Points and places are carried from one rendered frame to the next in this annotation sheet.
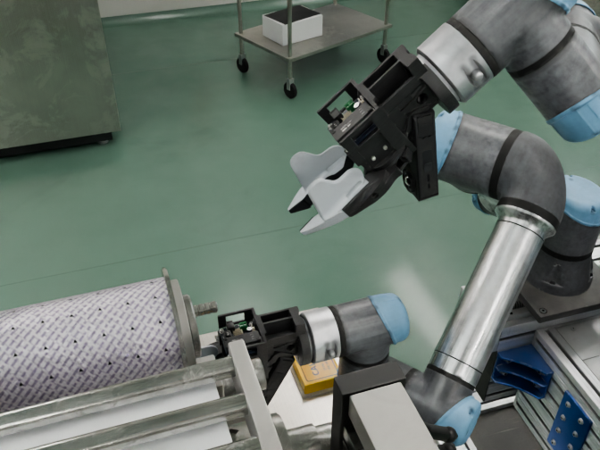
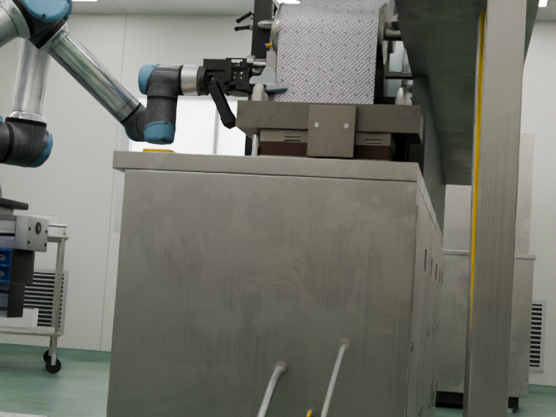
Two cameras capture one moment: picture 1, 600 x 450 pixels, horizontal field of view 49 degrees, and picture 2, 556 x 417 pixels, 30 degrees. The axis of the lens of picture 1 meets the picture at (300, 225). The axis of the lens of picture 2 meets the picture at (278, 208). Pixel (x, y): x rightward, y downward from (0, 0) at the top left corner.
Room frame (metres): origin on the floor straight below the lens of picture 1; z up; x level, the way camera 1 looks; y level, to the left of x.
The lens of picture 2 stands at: (2.72, 1.37, 0.62)
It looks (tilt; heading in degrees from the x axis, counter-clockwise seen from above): 5 degrees up; 209
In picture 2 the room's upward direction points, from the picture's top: 4 degrees clockwise
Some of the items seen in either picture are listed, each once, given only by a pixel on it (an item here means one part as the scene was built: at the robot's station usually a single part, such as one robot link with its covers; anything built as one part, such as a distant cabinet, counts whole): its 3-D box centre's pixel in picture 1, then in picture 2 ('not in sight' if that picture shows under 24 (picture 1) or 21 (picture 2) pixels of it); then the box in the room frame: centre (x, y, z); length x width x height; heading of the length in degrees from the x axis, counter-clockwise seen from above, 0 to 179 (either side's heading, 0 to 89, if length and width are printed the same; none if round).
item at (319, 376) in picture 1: (317, 370); (160, 155); (0.77, -0.03, 0.91); 0.07 x 0.07 x 0.02; 18
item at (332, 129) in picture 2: not in sight; (331, 131); (0.75, 0.39, 0.96); 0.10 x 0.03 x 0.11; 108
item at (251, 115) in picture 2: not in sight; (331, 122); (0.66, 0.35, 1.00); 0.40 x 0.16 x 0.06; 108
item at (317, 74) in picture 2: not in sight; (324, 83); (0.56, 0.28, 1.11); 0.23 x 0.01 x 0.18; 108
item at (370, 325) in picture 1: (367, 325); (163, 81); (0.69, -0.10, 1.11); 0.11 x 0.08 x 0.09; 108
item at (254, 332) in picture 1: (262, 345); (227, 78); (0.64, 0.05, 1.12); 0.12 x 0.08 x 0.09; 108
